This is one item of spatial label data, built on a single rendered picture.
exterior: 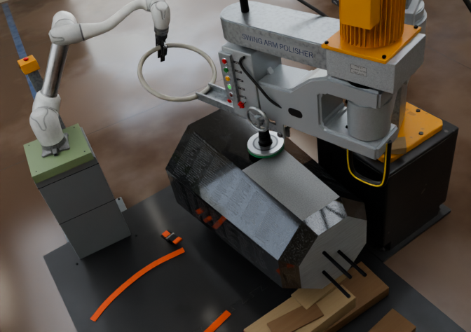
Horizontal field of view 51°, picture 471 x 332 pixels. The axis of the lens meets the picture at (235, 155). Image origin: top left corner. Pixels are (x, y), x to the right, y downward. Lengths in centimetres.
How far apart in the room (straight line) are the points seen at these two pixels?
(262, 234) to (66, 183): 136
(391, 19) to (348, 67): 24
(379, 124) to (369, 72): 31
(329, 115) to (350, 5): 69
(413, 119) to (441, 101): 153
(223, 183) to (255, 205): 29
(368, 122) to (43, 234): 279
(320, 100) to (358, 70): 32
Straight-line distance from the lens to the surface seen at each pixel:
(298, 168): 274
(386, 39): 196
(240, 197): 276
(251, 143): 286
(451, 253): 345
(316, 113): 229
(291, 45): 215
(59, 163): 322
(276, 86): 238
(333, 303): 293
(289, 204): 256
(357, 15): 182
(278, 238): 256
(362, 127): 219
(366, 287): 312
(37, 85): 413
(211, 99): 287
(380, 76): 195
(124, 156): 449
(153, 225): 376
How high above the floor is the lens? 269
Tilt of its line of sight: 40 degrees down
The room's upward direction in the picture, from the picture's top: 12 degrees counter-clockwise
